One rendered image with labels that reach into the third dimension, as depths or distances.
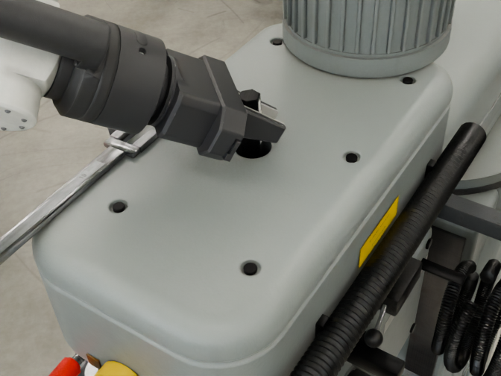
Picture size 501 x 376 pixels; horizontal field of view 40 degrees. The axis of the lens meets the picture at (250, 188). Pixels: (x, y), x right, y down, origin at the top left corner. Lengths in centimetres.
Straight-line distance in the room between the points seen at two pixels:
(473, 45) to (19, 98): 76
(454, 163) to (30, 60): 48
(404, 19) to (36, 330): 250
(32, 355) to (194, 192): 238
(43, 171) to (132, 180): 312
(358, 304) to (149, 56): 29
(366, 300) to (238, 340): 17
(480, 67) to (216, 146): 58
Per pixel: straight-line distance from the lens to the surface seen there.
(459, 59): 109
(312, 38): 78
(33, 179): 375
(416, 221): 74
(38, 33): 54
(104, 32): 55
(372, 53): 77
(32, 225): 64
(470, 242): 117
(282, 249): 59
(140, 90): 58
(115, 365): 65
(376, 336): 81
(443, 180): 79
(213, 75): 64
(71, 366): 76
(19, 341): 304
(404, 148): 71
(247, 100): 65
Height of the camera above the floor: 232
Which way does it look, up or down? 42 degrees down
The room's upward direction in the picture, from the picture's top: 3 degrees counter-clockwise
